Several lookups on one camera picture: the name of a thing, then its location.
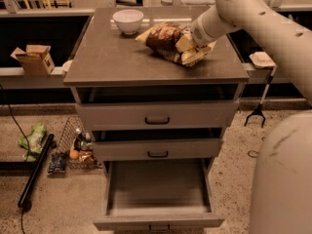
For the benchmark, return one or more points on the orange fruit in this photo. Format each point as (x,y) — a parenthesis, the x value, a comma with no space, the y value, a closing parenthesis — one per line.
(73,154)

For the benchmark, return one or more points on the drawer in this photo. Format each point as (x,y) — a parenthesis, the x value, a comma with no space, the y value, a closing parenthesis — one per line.
(148,116)
(158,196)
(157,149)

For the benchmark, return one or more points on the grey drawer cabinet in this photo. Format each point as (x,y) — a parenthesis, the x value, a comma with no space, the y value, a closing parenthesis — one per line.
(110,68)

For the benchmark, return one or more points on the cardboard box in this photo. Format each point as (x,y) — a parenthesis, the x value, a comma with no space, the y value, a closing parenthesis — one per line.
(35,60)

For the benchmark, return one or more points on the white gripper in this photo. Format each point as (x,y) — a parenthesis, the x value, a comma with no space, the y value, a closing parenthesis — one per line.
(199,34)

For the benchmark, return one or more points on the green chip bag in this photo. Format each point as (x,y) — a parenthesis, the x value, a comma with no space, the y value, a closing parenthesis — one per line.
(32,142)

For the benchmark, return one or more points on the white bowl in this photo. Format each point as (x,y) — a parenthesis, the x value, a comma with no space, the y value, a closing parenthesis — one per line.
(128,21)

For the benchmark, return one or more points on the white takeout container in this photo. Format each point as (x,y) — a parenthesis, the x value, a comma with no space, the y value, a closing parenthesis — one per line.
(261,60)

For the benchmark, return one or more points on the bottle in basket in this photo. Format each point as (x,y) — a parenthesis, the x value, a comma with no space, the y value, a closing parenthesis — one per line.
(82,141)

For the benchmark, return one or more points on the brown chip bag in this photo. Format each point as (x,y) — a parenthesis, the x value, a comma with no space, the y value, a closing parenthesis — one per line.
(174,42)

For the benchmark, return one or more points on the reacher grabber tool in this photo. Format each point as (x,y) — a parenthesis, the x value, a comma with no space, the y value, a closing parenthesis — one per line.
(258,110)

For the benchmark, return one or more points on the top drawer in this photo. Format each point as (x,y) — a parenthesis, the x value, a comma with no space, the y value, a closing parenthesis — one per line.
(148,116)

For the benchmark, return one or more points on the middle drawer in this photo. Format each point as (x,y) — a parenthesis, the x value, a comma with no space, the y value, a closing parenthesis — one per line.
(157,149)

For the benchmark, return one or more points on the bottom drawer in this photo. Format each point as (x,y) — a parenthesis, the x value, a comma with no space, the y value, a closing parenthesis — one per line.
(158,196)

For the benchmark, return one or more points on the blue snack bag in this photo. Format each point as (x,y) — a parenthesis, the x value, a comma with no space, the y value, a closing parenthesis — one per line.
(57,164)

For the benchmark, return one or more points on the black floor bar left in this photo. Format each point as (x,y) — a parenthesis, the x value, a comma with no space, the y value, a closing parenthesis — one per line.
(27,191)

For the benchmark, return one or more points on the wire basket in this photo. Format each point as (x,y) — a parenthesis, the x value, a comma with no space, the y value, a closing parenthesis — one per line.
(87,159)

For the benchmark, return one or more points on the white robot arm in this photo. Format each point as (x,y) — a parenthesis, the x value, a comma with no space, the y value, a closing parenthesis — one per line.
(281,201)

